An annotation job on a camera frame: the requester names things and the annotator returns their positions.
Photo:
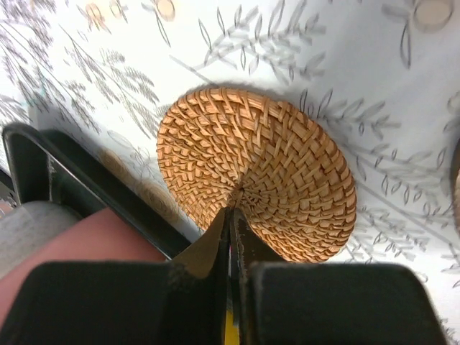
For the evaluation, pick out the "brown wooden coaster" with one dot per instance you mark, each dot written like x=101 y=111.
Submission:
x=454 y=180

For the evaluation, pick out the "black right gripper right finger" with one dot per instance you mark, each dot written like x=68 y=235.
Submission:
x=246 y=249

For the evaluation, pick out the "pink ceramic cup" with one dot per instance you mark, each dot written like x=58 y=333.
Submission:
x=102 y=236

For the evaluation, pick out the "yellow ceramic cup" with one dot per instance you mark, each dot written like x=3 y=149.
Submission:
x=231 y=331

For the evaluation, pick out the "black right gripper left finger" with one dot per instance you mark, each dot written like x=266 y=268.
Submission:
x=200 y=284

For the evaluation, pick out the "black plastic tray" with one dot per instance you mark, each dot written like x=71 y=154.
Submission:
x=48 y=165

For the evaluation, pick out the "woven rattan coaster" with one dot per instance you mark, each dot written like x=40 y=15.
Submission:
x=221 y=147

